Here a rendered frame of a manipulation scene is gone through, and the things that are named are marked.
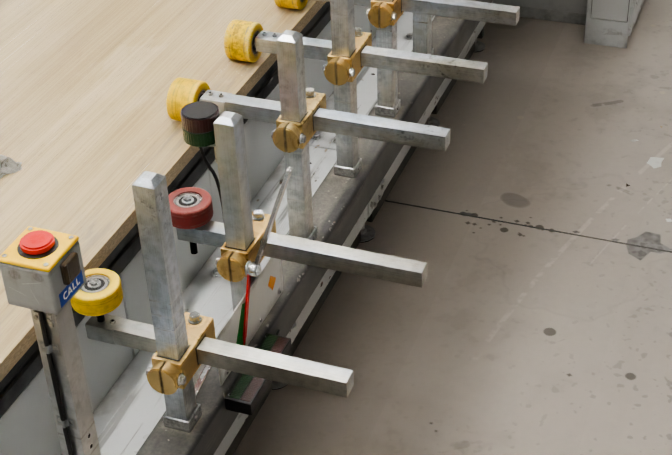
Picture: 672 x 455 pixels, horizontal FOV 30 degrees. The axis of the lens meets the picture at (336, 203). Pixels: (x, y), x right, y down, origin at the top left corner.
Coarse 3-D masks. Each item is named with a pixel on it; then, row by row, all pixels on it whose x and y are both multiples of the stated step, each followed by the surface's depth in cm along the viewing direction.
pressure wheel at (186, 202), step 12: (180, 192) 212; (192, 192) 212; (204, 192) 212; (180, 204) 210; (192, 204) 209; (204, 204) 209; (180, 216) 207; (192, 216) 207; (204, 216) 209; (180, 228) 209; (192, 228) 209; (192, 252) 216
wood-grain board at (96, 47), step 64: (0, 0) 280; (64, 0) 278; (128, 0) 277; (192, 0) 276; (256, 0) 275; (0, 64) 254; (64, 64) 253; (128, 64) 252; (192, 64) 251; (256, 64) 250; (0, 128) 233; (64, 128) 232; (128, 128) 231; (0, 192) 215; (64, 192) 214; (128, 192) 214; (0, 320) 186
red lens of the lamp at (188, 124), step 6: (192, 102) 196; (210, 102) 196; (216, 114) 192; (186, 120) 192; (192, 120) 191; (198, 120) 191; (204, 120) 191; (210, 120) 192; (186, 126) 193; (192, 126) 192; (198, 126) 192; (204, 126) 192; (210, 126) 192; (192, 132) 192; (198, 132) 192; (204, 132) 192
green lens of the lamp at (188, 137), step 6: (186, 132) 193; (210, 132) 193; (186, 138) 194; (192, 138) 193; (198, 138) 193; (204, 138) 193; (210, 138) 193; (192, 144) 194; (198, 144) 194; (204, 144) 194; (210, 144) 194
